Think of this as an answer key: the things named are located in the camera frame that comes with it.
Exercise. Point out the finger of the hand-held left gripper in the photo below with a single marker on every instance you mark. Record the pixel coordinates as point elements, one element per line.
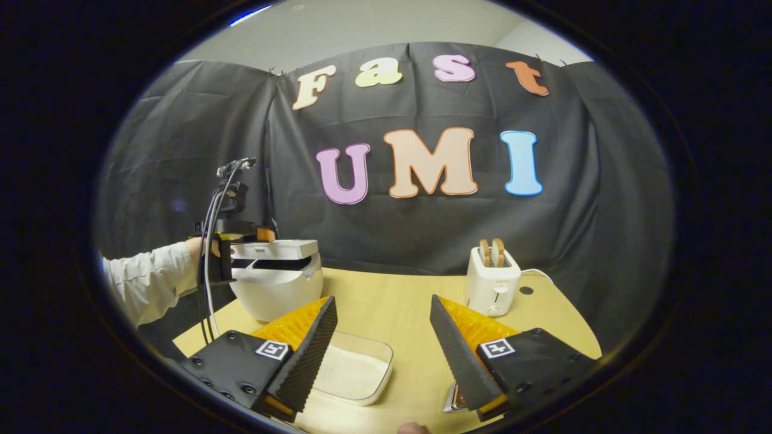
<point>265,235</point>

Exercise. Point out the white rice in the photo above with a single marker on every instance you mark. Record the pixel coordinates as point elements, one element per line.
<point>353,374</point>

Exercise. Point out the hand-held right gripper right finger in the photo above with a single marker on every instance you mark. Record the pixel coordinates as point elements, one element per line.
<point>458,361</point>

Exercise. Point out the clear plastic rice container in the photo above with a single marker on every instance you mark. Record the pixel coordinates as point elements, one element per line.
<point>362,337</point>

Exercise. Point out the white toaster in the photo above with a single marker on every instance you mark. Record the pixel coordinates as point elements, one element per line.
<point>491,289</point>

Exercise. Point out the brown toast slice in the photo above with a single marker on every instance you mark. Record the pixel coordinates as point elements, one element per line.
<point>498,252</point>
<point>485,253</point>

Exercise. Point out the metal chopstick holder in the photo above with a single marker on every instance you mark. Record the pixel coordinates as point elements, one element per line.
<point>450,402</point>

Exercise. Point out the black backdrop cloth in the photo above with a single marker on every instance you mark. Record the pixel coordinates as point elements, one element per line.
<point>422,229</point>

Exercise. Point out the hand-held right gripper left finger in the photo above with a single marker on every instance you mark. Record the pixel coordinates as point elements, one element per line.
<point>304,361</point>

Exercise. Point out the white rice cooker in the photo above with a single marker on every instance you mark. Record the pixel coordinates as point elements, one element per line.
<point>277,295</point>

